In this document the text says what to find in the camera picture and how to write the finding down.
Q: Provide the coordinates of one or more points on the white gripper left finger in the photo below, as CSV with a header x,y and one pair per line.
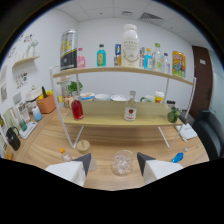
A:
x,y
71,170

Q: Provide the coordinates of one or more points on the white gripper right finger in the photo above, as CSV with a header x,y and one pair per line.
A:
x,y
156,168

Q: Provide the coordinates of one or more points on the clear bottle with orange cap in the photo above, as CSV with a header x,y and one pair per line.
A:
x,y
66,156

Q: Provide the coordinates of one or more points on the blue liquid bottle silver cap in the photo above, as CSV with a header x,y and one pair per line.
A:
x,y
178,156

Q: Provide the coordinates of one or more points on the clear jar with cork lid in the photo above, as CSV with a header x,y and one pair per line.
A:
x,y
85,148

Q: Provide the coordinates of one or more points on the large white milk bottle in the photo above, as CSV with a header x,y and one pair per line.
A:
x,y
130,46

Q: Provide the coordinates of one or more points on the light blue cup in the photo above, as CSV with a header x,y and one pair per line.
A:
x,y
37,114

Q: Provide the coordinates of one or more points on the white cup yellow print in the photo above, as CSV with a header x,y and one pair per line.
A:
x,y
159,97

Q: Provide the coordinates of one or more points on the clear glass with ice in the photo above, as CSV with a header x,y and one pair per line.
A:
x,y
122,163

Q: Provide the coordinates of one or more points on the white cloth bag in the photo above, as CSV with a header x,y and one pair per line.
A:
x,y
186,131

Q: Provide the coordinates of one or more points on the red liquid glass bottle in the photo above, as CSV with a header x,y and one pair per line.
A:
x,y
77,111

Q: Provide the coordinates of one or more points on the white kitchen scale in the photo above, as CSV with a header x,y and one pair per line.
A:
x,y
28,130

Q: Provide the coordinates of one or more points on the clear bottle with red label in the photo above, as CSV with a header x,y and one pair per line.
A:
x,y
130,111

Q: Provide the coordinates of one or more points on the black chair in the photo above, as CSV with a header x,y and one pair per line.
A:
x,y
211,133

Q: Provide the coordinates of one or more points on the black kettle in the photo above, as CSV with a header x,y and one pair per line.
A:
x,y
13,140

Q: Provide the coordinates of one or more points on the wooden two-tier shelf rack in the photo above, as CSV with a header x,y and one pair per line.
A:
x,y
110,113

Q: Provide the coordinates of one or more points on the orange storage basket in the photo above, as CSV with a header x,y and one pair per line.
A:
x,y
46,105

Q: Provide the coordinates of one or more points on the blue rimmed bowl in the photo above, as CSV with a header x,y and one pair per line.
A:
x,y
87,96

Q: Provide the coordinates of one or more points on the white bowl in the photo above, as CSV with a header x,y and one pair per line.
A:
x,y
119,98
102,97

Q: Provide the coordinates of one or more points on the green potted plant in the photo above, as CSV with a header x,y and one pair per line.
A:
x,y
75,87

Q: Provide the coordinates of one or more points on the white bread box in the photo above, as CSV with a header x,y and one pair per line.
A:
x,y
33,93

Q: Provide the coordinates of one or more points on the brown door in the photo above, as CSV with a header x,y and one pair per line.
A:
x,y
201,83

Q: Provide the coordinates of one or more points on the small clear bottle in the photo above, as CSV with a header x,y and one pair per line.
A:
x,y
166,65

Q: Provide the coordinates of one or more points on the yellow snack bag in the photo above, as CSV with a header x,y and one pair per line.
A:
x,y
179,65

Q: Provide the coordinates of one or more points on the light blue liquid bottle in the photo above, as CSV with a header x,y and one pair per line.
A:
x,y
148,60

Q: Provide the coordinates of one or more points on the pink liquid bottle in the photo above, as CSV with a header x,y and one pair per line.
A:
x,y
81,60

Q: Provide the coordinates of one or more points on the teal liquid bottle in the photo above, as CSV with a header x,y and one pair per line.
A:
x,y
101,57

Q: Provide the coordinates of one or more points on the black and yellow bag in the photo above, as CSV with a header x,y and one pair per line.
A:
x,y
68,51

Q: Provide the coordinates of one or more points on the small blue carton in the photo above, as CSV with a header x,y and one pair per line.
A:
x,y
117,55

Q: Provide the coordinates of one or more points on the wooden wall shelf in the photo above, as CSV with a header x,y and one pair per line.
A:
x,y
26,61

